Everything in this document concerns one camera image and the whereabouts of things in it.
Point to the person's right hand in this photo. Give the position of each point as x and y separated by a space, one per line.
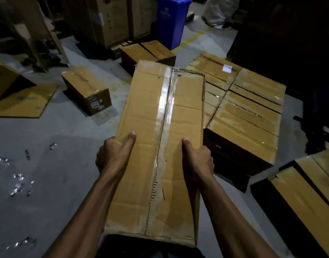
200 166

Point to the person's left hand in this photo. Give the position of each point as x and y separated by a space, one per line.
110 155

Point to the person's left thumb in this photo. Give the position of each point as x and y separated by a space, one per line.
126 143

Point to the person's right thumb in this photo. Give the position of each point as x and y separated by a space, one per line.
189 149

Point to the long taped cardboard box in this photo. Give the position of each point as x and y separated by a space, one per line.
178 110

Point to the person's right forearm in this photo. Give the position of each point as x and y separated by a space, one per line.
231 223

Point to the person's left forearm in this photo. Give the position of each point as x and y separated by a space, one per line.
89 217

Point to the small crumpled cardboard box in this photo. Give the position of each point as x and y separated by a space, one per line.
85 87

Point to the cardboard box with white label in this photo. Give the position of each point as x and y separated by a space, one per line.
215 68

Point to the cardboard box with open seam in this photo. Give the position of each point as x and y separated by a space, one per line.
145 52

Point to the person's dark shorts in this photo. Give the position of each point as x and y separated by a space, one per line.
143 248

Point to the flat cardboard sheet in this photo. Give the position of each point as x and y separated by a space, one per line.
24 100

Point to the scattered clear tape scraps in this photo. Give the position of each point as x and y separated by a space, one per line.
18 182

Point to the cardboard box with black gap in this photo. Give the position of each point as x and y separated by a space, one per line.
296 201

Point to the large cardboard crate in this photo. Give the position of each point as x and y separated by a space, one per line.
100 18
143 16

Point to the blue plastic bin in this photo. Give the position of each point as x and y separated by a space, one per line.
172 21

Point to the leaning wooden board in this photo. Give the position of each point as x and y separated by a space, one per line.
50 32

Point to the open empty cardboard box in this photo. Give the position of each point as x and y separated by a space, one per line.
4 80

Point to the white woven sack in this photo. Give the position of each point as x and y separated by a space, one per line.
219 12

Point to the dark stacked goods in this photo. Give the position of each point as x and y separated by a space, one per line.
285 34

